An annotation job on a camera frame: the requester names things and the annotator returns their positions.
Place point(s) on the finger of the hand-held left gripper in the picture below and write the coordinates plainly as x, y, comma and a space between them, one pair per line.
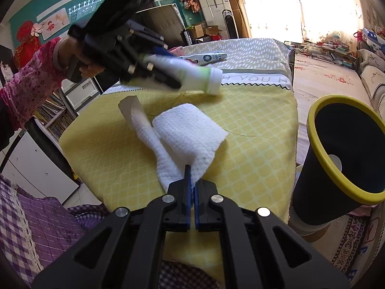
147, 73
144, 36

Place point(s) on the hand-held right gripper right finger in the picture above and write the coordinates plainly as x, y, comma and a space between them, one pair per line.
197, 207

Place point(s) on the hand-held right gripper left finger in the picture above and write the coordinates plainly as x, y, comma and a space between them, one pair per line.
188, 198

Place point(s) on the white green-label bottle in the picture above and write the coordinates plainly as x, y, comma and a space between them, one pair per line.
192, 75

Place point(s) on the white paper towel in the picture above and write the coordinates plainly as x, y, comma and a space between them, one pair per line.
186, 132

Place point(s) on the yellow-rimmed dark bin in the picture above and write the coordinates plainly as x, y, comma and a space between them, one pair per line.
346, 132

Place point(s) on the person's left forearm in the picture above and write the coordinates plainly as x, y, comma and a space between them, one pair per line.
30, 78

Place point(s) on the person's left hand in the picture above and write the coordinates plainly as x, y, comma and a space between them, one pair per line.
90, 71

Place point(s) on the black flat television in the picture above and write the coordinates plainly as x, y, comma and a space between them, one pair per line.
168, 24

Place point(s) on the red packet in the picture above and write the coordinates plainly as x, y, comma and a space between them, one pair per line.
177, 49

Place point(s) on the cardboard roll core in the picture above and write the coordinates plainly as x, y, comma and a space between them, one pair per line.
130, 105

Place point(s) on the open cardboard box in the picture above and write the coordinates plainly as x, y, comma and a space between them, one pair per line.
198, 30
213, 31

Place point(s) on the white blue squeeze tube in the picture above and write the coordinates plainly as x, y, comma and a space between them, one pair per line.
207, 57

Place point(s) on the white drawer unit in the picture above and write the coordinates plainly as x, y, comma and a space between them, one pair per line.
81, 90

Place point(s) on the white standing air conditioner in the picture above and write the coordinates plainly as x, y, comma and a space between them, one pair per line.
210, 6

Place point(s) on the grey tower fan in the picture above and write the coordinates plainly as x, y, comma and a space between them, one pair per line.
230, 24

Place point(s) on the row of books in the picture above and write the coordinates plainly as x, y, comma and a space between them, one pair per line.
57, 120

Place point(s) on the yellow patterned tablecloth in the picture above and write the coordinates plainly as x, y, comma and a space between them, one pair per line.
255, 120

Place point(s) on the grey white zigzag cloth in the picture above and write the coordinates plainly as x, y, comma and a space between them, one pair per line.
255, 51

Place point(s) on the sheer white curtain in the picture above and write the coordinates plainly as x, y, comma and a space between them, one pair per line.
270, 6

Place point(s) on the white printed paper bowl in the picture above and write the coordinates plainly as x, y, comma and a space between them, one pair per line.
335, 162

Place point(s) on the white cabinet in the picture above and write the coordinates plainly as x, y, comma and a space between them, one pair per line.
36, 168

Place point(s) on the purple plaid clothing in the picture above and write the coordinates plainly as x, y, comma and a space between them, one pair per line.
39, 225

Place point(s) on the floral bed sheet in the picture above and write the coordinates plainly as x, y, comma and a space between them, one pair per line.
324, 75

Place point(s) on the printed cardboard sheet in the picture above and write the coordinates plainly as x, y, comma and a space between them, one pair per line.
374, 231

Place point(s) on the glass coffee table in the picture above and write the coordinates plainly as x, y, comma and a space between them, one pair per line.
324, 48

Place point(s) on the pile of books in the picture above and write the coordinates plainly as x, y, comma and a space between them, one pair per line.
340, 52

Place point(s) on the beige sofa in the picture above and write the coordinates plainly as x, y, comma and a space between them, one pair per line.
373, 75

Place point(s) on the blue star-print bag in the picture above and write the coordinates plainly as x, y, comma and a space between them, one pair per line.
373, 36

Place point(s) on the white wall sticker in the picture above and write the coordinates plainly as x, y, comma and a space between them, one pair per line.
87, 4

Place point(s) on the pink wall poster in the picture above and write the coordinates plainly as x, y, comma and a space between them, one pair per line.
54, 24

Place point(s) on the red paper wall decoration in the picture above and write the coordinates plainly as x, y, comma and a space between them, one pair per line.
27, 36

